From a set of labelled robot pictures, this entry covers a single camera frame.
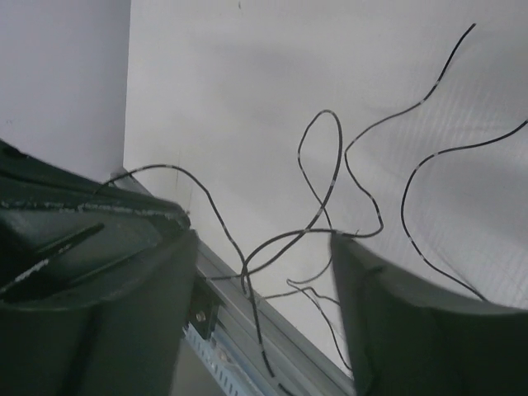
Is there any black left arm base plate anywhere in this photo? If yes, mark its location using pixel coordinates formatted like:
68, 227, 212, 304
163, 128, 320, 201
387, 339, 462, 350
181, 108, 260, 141
187, 276, 223, 340

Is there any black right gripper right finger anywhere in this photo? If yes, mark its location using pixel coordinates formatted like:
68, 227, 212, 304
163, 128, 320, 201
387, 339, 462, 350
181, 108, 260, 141
331, 235, 527, 395

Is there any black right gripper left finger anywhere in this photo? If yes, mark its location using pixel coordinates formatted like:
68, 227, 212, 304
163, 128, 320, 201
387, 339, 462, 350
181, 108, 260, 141
1, 143, 197, 395

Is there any white slotted cable duct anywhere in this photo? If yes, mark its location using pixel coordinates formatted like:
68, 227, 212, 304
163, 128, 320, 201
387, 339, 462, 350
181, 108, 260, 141
184, 325, 258, 396

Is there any aluminium mounting rail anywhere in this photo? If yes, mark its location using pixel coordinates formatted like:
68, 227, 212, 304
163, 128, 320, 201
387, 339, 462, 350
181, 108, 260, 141
197, 242, 355, 395

